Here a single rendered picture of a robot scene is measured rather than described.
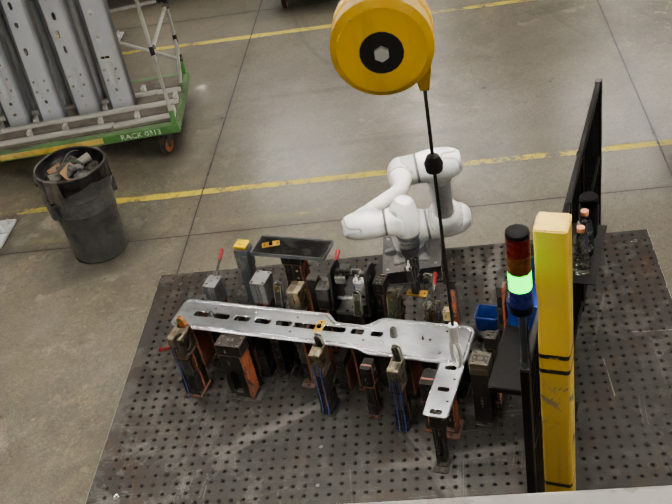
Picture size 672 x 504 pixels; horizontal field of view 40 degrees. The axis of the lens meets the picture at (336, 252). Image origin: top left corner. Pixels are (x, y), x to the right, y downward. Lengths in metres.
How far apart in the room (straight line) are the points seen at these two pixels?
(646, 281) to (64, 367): 3.42
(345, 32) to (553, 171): 5.42
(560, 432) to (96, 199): 3.97
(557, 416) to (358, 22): 2.17
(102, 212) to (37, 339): 0.96
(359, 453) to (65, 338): 2.75
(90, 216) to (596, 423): 3.79
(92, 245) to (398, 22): 5.42
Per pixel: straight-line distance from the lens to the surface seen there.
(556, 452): 3.38
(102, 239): 6.56
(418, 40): 1.29
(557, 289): 2.85
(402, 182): 3.81
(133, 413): 4.37
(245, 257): 4.36
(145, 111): 7.87
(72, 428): 5.50
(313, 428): 4.03
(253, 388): 4.19
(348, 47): 1.30
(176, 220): 6.85
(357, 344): 3.91
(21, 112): 8.19
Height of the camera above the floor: 3.62
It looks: 36 degrees down
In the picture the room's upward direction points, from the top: 12 degrees counter-clockwise
